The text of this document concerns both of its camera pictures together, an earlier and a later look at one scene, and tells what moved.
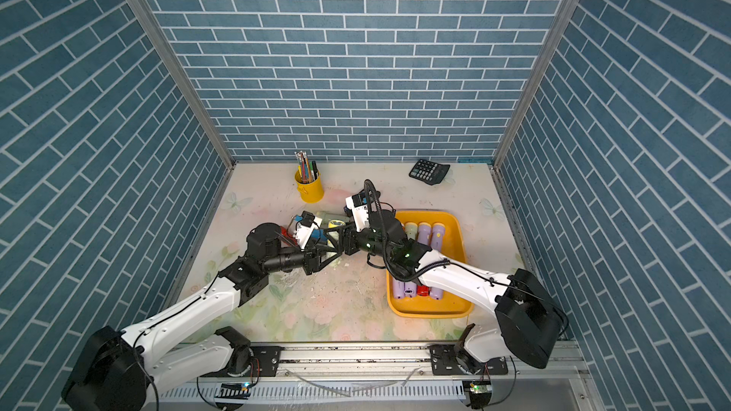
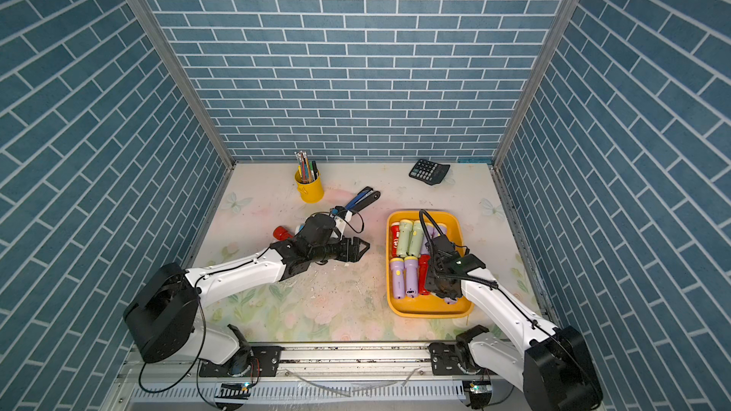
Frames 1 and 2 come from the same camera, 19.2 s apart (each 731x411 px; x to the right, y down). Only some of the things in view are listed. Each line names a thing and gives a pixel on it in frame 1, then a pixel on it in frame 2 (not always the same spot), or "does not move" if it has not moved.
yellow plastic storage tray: [451, 303] does not move
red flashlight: [287, 236] does not move
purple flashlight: [438, 231] does not move
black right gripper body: [367, 242] to [434, 281]
